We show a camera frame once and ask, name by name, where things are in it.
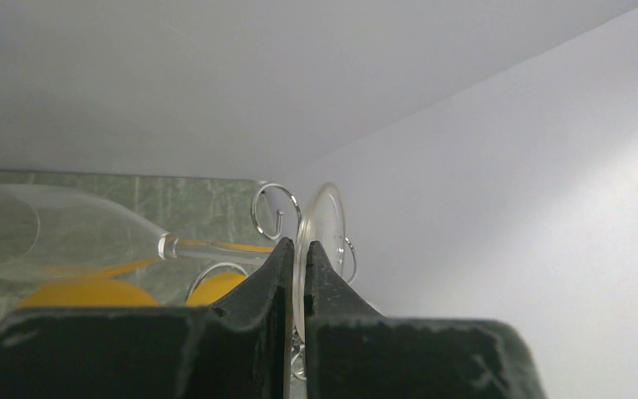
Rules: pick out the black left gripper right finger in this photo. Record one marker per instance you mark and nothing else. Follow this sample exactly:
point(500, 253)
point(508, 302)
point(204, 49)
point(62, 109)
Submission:
point(353, 351)

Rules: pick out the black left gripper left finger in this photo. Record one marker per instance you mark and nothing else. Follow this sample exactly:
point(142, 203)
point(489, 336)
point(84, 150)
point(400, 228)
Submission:
point(237, 347)

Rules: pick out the orange plastic goblet front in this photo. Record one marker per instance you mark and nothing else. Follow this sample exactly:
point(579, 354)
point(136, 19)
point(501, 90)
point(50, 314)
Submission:
point(138, 283)

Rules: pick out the orange plastic goblet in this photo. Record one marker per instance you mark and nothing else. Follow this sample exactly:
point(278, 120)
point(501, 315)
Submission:
point(213, 288)
point(138, 283)

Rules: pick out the small clear wine glass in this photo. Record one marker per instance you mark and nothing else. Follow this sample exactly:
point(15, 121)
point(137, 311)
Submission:
point(53, 232)

